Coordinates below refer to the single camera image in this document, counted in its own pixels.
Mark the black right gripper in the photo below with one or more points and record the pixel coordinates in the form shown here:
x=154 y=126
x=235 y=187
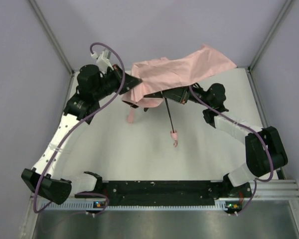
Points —
x=183 y=94

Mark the aluminium frame post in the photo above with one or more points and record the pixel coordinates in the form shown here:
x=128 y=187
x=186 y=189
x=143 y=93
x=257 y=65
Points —
x=50 y=35
x=275 y=26

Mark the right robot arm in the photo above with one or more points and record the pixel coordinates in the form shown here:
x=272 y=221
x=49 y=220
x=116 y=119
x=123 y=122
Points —
x=264 y=149

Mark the grey slotted cable duct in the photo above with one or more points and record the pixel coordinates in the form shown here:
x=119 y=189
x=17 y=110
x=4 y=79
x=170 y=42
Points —
x=94 y=205

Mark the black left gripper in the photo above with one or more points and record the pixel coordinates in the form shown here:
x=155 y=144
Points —
x=119 y=81

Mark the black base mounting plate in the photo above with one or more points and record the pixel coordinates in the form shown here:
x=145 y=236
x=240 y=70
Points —
x=169 y=193

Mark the aluminium frame rail front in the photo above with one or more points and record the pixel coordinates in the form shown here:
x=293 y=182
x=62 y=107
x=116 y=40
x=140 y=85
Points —
x=274 y=190

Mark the aluminium frame post left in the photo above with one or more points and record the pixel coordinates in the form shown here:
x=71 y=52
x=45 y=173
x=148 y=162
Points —
x=50 y=35

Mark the pink and black folding umbrella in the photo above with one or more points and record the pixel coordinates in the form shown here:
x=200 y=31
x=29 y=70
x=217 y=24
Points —
x=162 y=74

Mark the aluminium frame post right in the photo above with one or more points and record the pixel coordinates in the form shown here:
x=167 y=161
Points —
x=275 y=26

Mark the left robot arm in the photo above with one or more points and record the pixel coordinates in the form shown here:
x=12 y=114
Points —
x=45 y=177

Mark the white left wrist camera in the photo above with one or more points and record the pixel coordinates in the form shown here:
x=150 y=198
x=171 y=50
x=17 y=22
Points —
x=103 y=60

